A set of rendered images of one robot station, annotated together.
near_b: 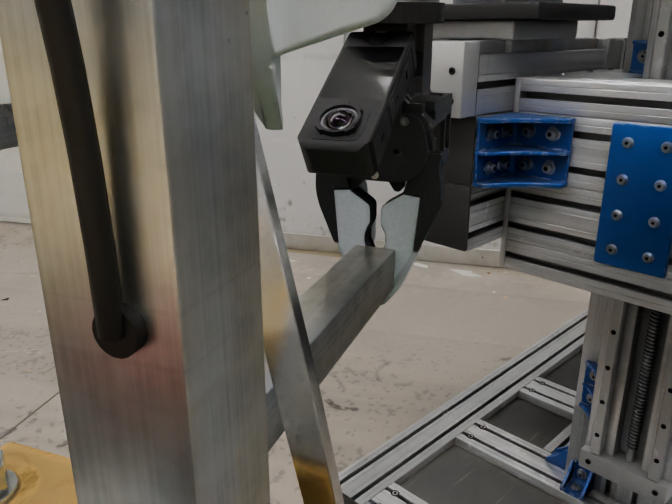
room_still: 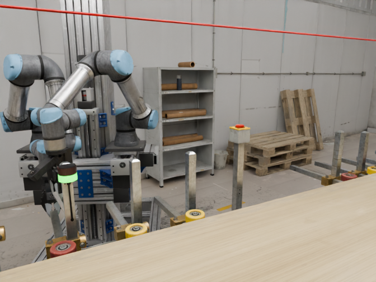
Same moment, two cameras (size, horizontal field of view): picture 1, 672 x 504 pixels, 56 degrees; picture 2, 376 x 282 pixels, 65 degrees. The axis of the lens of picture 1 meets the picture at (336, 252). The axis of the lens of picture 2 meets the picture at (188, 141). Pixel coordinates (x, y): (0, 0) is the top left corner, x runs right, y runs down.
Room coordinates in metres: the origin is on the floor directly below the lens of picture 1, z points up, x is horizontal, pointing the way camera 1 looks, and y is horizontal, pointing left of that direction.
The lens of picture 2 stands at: (-0.84, 0.51, 1.46)
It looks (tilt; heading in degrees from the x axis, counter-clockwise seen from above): 13 degrees down; 311
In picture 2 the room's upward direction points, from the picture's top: straight up
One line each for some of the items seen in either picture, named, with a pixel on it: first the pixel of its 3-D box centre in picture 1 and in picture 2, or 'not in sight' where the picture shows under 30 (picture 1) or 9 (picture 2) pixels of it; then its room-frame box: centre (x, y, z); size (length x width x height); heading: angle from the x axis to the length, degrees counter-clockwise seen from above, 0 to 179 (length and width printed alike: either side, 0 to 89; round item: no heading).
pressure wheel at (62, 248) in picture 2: not in sight; (64, 261); (0.05, 0.12, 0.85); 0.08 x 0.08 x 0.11
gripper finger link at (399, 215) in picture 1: (406, 240); (56, 207); (0.45, -0.05, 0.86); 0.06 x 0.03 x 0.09; 159
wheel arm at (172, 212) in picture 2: not in sight; (174, 215); (0.05, -0.42, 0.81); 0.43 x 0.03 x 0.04; 159
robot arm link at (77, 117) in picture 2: not in sight; (67, 118); (0.30, -0.07, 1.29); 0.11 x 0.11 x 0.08; 21
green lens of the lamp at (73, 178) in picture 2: not in sight; (67, 176); (0.09, 0.06, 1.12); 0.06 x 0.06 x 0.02
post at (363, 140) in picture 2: not in sight; (360, 168); (-0.48, -1.60, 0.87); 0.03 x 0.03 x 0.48; 69
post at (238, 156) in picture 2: not in sight; (238, 187); (-0.13, -0.67, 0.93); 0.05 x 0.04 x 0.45; 69
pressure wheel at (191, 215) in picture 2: not in sight; (194, 225); (-0.13, -0.35, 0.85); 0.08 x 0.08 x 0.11
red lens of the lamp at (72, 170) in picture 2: not in sight; (67, 169); (0.09, 0.06, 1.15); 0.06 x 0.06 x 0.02
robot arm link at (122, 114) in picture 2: not in sight; (126, 117); (0.61, -0.59, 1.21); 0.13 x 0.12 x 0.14; 21
